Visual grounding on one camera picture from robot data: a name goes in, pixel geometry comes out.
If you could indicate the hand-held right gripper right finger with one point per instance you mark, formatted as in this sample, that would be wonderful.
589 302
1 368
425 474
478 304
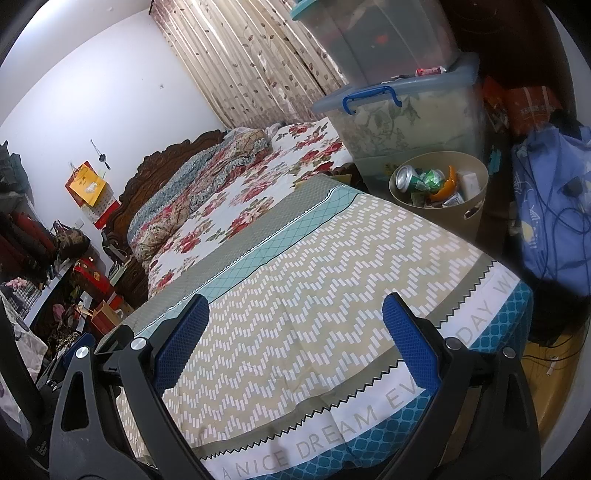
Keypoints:
411 341

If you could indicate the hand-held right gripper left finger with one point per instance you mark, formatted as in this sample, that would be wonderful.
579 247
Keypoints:
182 337

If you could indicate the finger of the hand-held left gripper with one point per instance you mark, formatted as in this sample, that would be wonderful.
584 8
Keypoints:
113 339

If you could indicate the beige plastic bin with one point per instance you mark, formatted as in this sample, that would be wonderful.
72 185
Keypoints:
461 217

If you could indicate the crushed green drink can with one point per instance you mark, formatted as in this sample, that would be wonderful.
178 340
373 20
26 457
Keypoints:
411 179

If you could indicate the brown paper bag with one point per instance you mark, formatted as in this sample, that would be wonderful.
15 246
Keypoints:
107 318

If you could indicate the dark wooden bedside table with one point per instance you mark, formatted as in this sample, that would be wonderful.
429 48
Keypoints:
131 281

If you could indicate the white printed cloth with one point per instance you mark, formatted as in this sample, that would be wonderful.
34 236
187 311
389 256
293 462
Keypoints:
27 344

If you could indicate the metal shelf rack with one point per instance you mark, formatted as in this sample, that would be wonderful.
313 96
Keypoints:
51 288

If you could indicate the beige zigzag blanket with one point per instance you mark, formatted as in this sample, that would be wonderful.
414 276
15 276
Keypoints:
323 286

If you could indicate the brown patterned handbag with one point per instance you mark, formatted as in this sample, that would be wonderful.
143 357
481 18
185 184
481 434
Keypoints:
71 242

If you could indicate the row of dark red handbags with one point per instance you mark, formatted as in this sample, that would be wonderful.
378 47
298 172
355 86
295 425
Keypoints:
27 244

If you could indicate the floral pillow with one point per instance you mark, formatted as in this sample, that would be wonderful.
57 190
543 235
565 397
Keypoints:
194 184

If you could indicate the yellow paper bag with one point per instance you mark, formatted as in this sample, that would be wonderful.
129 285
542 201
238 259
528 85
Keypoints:
87 184

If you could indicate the blue cloth bag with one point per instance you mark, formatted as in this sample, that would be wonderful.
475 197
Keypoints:
554 240

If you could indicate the carved wooden headboard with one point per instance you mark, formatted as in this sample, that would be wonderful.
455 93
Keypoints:
157 159

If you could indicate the hanging keys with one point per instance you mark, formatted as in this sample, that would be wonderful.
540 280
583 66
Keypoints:
101 157

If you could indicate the white floral bedsheet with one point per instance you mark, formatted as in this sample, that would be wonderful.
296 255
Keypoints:
277 170

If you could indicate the pile of black bags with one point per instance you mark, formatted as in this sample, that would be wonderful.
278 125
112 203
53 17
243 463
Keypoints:
14 170

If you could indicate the orange plastic bag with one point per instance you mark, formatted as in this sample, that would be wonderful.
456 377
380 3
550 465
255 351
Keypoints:
526 106

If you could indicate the red white tube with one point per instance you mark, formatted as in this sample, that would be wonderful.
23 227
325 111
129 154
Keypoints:
429 71

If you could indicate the beige leaf print curtain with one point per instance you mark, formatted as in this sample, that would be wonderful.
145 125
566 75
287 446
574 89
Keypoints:
240 60

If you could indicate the clear storage box teal lid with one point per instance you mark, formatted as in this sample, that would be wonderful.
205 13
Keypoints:
378 41

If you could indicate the red wall calendar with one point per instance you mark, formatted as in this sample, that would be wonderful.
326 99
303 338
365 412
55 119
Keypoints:
108 214

